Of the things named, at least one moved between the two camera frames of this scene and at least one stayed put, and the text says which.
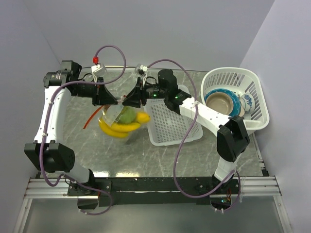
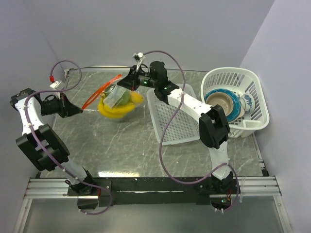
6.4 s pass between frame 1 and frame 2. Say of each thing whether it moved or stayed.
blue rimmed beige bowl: stayed
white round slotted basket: stayed
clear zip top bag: moved
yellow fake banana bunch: moved
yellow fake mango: moved
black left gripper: moved
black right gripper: moved
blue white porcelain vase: stayed
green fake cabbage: moved
